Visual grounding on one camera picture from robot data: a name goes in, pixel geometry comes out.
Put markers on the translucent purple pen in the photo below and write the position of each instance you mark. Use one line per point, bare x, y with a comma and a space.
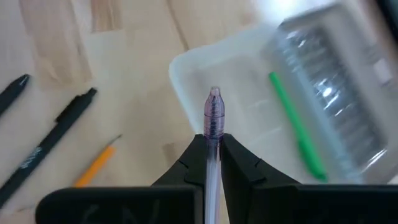
214, 115

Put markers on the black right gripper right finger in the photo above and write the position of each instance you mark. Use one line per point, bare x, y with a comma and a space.
242, 180

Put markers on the translucent white supply box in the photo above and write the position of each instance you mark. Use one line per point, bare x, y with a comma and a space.
242, 93

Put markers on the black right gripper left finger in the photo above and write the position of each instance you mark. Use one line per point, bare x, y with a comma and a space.
186, 174

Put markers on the green pen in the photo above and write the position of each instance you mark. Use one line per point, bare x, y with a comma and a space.
298, 130

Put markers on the orange pencil with red eraser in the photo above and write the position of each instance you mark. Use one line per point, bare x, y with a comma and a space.
93, 168

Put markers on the black click pen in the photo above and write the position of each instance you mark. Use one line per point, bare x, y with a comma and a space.
12, 91
46, 143

